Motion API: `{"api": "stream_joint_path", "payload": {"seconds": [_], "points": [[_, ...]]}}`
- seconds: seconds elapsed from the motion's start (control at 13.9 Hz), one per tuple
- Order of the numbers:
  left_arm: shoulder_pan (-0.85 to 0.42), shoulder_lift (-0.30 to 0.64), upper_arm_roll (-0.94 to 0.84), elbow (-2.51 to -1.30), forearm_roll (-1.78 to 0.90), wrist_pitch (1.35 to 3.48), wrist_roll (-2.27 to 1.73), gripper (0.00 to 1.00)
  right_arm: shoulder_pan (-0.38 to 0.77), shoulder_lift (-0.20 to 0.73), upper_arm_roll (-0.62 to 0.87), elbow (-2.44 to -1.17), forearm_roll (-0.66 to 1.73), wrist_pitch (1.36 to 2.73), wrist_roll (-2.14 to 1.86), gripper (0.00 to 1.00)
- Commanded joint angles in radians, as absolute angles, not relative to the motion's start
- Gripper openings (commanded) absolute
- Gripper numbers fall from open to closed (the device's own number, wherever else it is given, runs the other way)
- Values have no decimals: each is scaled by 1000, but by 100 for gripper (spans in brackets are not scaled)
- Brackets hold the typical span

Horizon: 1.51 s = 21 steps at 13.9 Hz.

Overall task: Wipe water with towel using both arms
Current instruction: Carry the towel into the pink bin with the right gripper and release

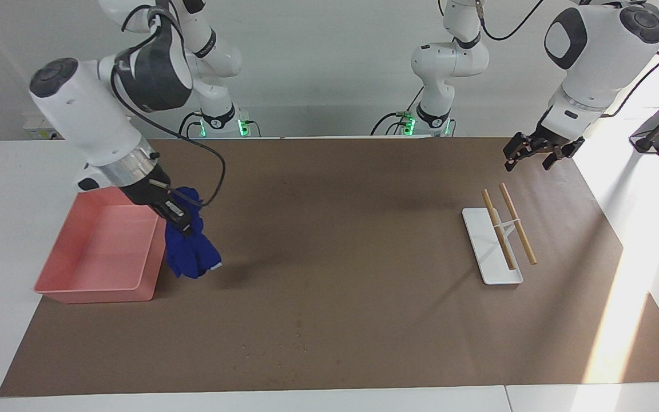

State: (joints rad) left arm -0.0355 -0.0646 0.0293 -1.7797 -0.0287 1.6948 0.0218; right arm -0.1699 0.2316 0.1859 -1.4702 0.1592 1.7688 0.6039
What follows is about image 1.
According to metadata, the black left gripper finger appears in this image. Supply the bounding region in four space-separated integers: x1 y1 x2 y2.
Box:
542 140 585 172
504 134 542 173

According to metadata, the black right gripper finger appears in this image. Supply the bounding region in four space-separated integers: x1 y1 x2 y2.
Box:
160 194 193 237
157 208 188 239

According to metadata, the blue towel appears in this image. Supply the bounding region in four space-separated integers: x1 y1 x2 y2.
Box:
165 186 223 280

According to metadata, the pink plastic tray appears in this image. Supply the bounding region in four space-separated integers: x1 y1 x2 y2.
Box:
33 184 168 304

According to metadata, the white rack with wooden rods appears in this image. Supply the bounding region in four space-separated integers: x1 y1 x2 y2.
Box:
462 182 538 286

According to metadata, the brown paper table mat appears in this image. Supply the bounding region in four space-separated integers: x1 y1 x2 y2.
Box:
0 136 659 398

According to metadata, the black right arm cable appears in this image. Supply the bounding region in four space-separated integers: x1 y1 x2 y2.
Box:
111 5 227 208

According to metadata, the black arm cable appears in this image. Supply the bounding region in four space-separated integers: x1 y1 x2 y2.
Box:
475 0 659 118
111 5 227 208

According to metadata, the black base cable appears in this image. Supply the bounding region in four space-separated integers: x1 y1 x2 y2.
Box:
371 86 423 136
179 110 204 138

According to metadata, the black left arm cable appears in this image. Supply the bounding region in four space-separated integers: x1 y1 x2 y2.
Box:
475 0 659 118

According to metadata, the white wall socket box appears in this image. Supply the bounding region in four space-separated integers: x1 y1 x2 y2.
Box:
23 112 67 140

